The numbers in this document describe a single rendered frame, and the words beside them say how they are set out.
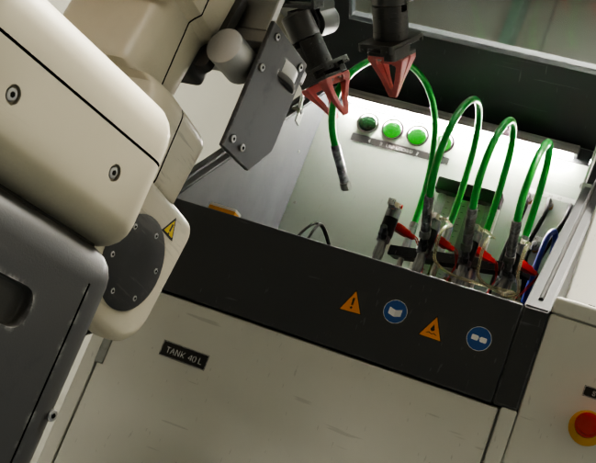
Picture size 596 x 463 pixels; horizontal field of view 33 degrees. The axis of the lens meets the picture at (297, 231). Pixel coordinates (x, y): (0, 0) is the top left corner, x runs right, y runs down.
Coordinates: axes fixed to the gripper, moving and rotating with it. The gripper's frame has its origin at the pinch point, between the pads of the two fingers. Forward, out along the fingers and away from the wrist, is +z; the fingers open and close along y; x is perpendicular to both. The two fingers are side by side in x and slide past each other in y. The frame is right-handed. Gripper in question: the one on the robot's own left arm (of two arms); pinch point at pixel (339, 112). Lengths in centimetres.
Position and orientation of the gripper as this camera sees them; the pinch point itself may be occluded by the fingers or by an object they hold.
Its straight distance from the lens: 186.5
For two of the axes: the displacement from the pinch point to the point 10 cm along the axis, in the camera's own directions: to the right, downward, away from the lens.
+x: -6.8, 3.7, -6.3
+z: 4.1, 9.1, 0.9
